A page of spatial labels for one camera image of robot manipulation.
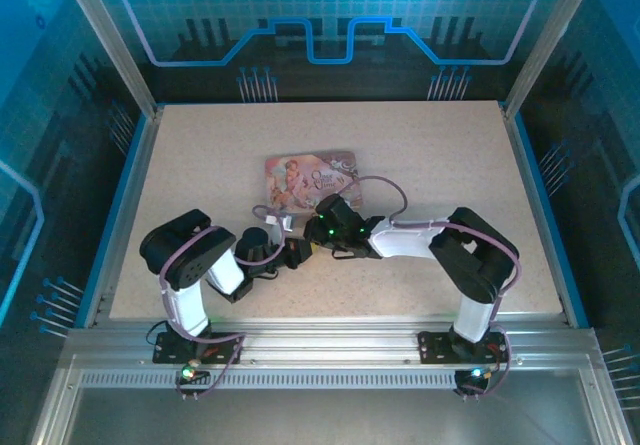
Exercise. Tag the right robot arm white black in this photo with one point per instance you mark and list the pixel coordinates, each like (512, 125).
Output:
(475, 265)

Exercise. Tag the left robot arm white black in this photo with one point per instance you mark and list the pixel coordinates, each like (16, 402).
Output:
(190, 260)

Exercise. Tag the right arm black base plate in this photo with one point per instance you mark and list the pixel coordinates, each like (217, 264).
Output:
(435, 347)

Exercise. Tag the grey metal front panel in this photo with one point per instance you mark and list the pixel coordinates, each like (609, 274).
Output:
(320, 417)

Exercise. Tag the aluminium front rail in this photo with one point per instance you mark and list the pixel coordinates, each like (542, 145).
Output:
(325, 340)

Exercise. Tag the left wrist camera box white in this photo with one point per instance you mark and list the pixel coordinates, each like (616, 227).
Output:
(287, 224)

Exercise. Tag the aluminium frame post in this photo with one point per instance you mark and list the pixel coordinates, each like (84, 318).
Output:
(550, 40)
(112, 40)

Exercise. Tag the aluminium side rail blue edge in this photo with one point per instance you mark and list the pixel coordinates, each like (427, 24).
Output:
(126, 215)
(544, 215)

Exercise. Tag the controller board with green LED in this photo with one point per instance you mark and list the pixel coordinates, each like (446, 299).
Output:
(189, 372)
(475, 375)

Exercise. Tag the pink illustrated tin box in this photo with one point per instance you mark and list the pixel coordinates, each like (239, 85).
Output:
(300, 180)

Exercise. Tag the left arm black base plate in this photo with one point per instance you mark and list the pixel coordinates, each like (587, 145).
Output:
(165, 352)

